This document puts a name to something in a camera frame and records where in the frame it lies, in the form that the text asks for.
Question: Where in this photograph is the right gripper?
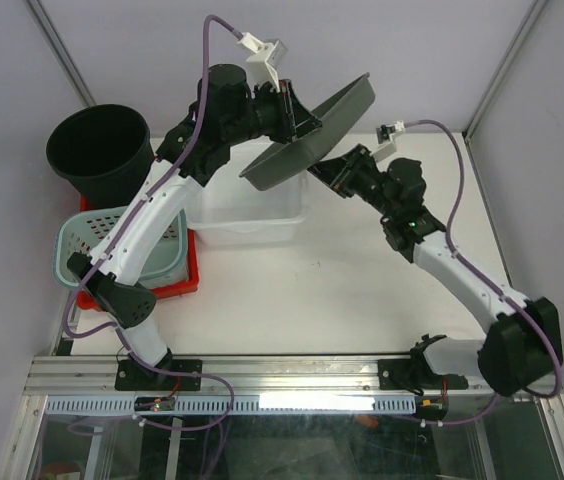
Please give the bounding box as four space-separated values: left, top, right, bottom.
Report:
305 144 397 220

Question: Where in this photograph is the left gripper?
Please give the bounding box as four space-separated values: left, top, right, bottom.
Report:
226 80 325 148

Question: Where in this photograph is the grey-green plastic tray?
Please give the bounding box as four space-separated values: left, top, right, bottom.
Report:
239 73 375 191

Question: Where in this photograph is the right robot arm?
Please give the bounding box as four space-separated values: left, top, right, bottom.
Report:
309 145 563 396

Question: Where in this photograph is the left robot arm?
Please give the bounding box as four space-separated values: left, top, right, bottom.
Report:
67 64 322 389

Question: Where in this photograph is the white plastic tub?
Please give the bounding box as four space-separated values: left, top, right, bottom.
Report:
185 140 309 247

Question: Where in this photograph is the red plastic tray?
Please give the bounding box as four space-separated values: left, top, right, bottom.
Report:
79 197 199 299

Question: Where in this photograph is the light blue perforated basket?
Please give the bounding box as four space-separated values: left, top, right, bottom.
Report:
54 207 189 289

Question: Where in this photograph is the black plastic bucket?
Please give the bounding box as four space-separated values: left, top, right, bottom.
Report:
46 104 154 209

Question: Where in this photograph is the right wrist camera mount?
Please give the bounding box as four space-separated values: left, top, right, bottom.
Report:
372 121 406 163

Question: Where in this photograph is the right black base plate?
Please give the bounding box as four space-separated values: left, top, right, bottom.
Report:
377 358 469 396

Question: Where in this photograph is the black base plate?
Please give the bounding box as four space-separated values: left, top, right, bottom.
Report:
114 352 203 392
377 358 469 396

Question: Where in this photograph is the left aluminium frame post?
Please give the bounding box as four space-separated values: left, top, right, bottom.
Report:
23 0 97 107

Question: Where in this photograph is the aluminium frame post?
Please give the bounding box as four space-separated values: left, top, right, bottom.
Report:
462 0 552 142
23 0 97 107

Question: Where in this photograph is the right aluminium frame post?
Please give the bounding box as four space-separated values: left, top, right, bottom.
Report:
462 0 552 142

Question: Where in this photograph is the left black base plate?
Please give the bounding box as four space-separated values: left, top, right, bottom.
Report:
114 352 203 392

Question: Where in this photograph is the aluminium mounting rail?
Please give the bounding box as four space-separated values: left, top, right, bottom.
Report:
24 352 561 397

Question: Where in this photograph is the white slotted cable duct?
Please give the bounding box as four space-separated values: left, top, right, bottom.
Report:
46 392 416 416

